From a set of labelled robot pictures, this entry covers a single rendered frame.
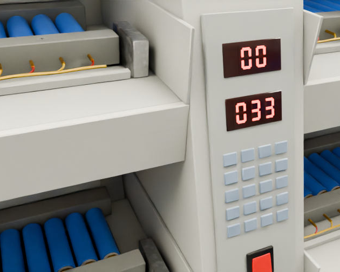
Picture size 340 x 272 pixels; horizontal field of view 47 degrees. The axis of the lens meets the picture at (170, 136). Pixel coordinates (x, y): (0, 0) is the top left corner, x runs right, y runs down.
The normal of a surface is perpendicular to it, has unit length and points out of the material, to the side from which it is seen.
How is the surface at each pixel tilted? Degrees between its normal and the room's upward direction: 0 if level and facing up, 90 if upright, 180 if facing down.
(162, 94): 19
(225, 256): 90
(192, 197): 90
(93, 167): 109
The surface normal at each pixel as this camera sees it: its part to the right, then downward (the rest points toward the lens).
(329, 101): 0.40, 0.50
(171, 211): -0.91, 0.18
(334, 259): 0.04, -0.85
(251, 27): 0.40, 0.20
